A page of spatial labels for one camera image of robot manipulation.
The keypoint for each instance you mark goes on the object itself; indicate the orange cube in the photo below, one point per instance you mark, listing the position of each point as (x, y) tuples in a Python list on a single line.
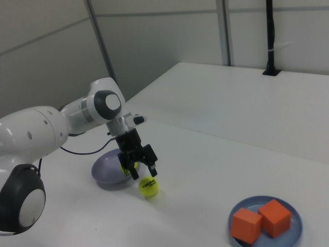
[(245, 226), (276, 218)]

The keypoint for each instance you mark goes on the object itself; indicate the yellow tennis ball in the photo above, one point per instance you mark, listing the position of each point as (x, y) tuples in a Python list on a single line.
[(148, 187), (124, 171)]

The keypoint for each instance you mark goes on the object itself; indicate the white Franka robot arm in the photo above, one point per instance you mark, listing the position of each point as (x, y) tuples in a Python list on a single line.
[(30, 128)]

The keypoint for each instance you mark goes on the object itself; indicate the purple plate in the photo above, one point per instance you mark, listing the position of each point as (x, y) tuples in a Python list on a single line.
[(106, 169)]

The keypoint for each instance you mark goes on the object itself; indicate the black clamped mount pole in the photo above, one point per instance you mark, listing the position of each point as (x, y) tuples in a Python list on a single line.
[(270, 38)]

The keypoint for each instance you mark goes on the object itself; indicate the blue plate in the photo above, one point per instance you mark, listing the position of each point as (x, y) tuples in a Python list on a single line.
[(295, 221)]

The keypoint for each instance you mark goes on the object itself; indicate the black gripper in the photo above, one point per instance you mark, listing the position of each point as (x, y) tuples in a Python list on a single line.
[(129, 144)]

